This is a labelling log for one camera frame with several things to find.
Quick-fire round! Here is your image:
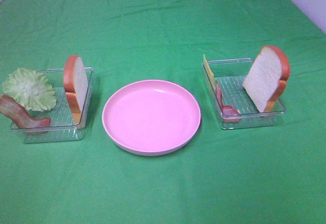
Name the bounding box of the yellow cheese slice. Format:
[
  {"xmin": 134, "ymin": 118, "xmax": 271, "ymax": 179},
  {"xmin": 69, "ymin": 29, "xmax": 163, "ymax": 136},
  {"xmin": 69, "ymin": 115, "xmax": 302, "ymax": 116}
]
[{"xmin": 203, "ymin": 54, "xmax": 215, "ymax": 88}]

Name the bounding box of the bacon strip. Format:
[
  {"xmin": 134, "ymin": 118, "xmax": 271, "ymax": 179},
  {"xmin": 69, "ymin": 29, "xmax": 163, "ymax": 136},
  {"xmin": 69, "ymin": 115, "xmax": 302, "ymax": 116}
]
[
  {"xmin": 1, "ymin": 94, "xmax": 50, "ymax": 135},
  {"xmin": 215, "ymin": 81, "xmax": 240, "ymax": 123}
]

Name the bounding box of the white bread slice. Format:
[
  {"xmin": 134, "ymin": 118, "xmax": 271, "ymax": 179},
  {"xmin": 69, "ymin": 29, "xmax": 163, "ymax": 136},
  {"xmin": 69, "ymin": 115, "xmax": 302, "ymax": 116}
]
[
  {"xmin": 63, "ymin": 55, "xmax": 88, "ymax": 125},
  {"xmin": 242, "ymin": 45, "xmax": 290, "ymax": 113}
]

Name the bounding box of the green lettuce leaf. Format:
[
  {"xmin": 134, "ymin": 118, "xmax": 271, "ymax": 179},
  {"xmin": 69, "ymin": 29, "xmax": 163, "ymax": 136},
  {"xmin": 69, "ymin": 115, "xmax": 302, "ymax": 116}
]
[{"xmin": 2, "ymin": 68, "xmax": 57, "ymax": 112}]

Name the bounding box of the pink round plate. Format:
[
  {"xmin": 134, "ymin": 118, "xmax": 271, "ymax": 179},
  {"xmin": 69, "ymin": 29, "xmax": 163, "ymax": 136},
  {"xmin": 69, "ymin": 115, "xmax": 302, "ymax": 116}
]
[{"xmin": 102, "ymin": 79, "xmax": 201, "ymax": 156}]

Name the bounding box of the right clear plastic container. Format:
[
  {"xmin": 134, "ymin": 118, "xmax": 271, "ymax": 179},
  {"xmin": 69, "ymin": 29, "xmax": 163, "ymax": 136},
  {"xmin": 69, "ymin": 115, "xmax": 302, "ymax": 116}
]
[{"xmin": 202, "ymin": 58, "xmax": 286, "ymax": 130}]

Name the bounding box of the clear plastic container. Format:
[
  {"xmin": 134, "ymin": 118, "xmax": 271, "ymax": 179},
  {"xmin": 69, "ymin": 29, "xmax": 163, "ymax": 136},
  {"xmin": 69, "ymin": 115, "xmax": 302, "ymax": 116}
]
[
  {"xmin": 10, "ymin": 67, "xmax": 94, "ymax": 144},
  {"xmin": 202, "ymin": 58, "xmax": 286, "ymax": 130}
]

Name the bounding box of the green tablecloth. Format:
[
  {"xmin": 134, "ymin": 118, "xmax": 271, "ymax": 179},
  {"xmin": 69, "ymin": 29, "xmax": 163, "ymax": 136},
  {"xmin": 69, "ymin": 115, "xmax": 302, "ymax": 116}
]
[{"xmin": 1, "ymin": 0, "xmax": 325, "ymax": 223}]

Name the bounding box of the left clear plastic container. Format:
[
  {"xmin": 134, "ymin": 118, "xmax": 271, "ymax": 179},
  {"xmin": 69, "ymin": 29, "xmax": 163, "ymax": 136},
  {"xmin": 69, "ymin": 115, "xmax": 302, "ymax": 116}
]
[{"xmin": 10, "ymin": 67, "xmax": 94, "ymax": 144}]

